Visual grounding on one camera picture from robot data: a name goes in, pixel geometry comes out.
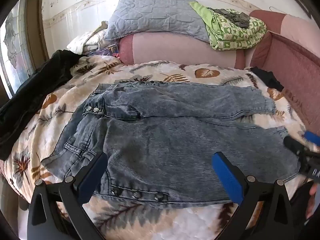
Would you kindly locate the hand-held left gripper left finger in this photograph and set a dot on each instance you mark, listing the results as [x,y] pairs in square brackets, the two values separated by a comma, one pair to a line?
[93,177]

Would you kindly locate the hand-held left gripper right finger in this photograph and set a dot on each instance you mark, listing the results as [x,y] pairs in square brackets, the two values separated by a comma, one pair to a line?
[226,177]

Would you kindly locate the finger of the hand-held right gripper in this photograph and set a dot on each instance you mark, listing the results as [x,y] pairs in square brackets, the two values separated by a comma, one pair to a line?
[312,137]
[293,143]

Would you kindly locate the blue denim pants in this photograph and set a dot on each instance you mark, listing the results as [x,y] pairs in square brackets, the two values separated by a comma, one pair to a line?
[170,135]

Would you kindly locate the person's right hand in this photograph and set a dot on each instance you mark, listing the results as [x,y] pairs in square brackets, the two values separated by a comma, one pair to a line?
[313,200]

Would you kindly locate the small black cloth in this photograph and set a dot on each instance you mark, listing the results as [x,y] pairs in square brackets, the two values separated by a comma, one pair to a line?
[268,78]

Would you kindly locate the black jacket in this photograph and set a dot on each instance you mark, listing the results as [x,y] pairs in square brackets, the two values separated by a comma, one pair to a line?
[37,87]

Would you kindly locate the leaf print fleece blanket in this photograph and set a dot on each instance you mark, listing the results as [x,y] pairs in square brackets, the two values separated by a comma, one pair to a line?
[160,72]

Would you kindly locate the green patterned blanket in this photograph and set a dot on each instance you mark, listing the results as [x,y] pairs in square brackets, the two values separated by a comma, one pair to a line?
[232,32]

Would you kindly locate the purple printed packet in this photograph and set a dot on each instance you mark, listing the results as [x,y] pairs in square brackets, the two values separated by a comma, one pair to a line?
[110,50]

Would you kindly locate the pink sofa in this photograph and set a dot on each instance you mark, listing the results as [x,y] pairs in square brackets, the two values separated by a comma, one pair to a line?
[175,50]

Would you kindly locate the white pillow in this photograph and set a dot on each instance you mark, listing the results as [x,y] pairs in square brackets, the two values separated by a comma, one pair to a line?
[87,40]

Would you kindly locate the dark grey cloth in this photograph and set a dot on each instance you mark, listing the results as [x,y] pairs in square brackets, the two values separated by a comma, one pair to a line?
[232,16]

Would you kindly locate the stained glass window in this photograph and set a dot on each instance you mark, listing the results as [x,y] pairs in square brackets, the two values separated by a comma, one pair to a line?
[15,50]

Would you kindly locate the grey quilted pillow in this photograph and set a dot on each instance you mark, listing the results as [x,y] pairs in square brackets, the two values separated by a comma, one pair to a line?
[155,15]

